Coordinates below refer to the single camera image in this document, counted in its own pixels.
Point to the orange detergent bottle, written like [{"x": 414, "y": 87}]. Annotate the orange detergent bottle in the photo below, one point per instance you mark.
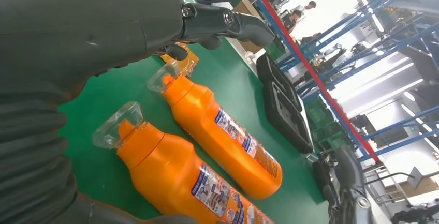
[
  {"x": 209, "y": 126},
  {"x": 164, "y": 171}
]

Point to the blue metal storage rack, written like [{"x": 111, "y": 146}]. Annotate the blue metal storage rack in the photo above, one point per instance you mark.
[{"x": 301, "y": 55}]

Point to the brown cardboard box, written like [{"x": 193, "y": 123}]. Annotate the brown cardboard box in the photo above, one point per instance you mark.
[{"x": 245, "y": 10}]

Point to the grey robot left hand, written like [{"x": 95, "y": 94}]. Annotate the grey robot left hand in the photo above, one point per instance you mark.
[{"x": 85, "y": 23}]

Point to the green plastic crate stack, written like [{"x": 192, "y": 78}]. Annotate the green plastic crate stack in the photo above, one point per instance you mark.
[
  {"x": 274, "y": 49},
  {"x": 322, "y": 126}
]

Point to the person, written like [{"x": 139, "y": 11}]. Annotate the person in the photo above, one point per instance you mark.
[
  {"x": 310, "y": 5},
  {"x": 291, "y": 20}
]

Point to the white table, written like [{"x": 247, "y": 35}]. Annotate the white table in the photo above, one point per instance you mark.
[{"x": 379, "y": 212}]

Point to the black foam-lined carrying case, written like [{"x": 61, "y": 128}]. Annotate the black foam-lined carrying case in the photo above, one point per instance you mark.
[{"x": 284, "y": 112}]

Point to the yellow taped cardboard mat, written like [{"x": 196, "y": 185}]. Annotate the yellow taped cardboard mat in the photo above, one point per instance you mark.
[{"x": 187, "y": 61}]

